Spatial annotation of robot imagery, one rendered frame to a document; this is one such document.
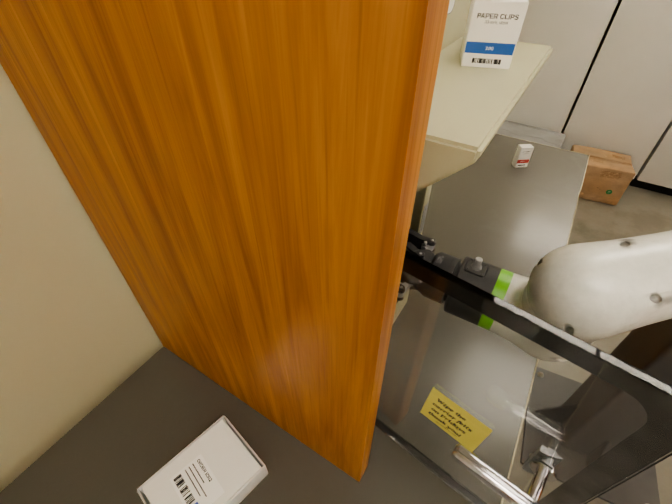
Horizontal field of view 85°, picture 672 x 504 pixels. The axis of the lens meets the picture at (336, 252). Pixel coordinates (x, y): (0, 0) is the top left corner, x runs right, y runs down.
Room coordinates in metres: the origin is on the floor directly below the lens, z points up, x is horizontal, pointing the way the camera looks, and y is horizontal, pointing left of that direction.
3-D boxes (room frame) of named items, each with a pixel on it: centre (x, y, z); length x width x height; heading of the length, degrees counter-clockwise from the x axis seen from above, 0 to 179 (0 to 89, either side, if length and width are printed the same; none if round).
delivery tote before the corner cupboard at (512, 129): (2.77, -1.47, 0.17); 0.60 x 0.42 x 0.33; 56
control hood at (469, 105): (0.40, -0.14, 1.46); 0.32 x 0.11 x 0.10; 148
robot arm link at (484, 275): (0.38, -0.21, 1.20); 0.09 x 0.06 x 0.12; 148
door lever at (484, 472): (0.13, -0.18, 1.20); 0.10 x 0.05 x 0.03; 50
